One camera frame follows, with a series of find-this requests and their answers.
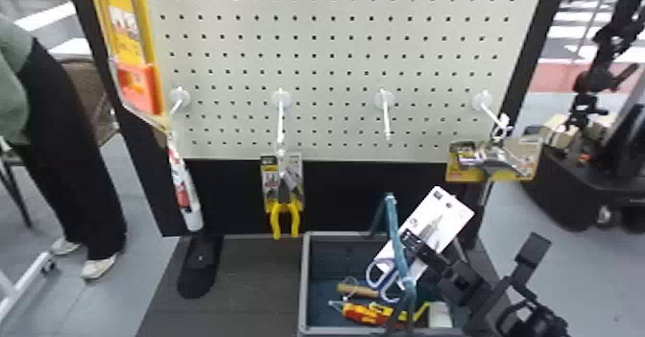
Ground blue basket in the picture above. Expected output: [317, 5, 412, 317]
[298, 192, 501, 337]

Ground red yellow screwdriver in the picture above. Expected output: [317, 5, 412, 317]
[328, 300, 433, 328]

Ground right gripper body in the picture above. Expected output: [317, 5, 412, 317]
[432, 255, 491, 311]

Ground yellow pliers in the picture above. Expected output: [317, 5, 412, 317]
[259, 149, 306, 241]

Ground person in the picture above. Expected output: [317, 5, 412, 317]
[0, 13, 129, 281]

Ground silver tool yellow card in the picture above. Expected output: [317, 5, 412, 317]
[444, 126, 544, 208]

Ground white pegboard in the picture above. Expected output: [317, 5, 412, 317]
[62, 0, 572, 301]

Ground white packet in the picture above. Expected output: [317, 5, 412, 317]
[427, 301, 455, 330]

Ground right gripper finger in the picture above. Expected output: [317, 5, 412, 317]
[401, 229, 446, 276]

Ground wooden handle brush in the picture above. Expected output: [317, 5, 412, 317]
[335, 279, 381, 301]

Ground paint roller yellow card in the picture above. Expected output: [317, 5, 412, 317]
[87, 0, 205, 233]

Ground scissors white card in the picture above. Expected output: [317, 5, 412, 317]
[364, 185, 476, 304]

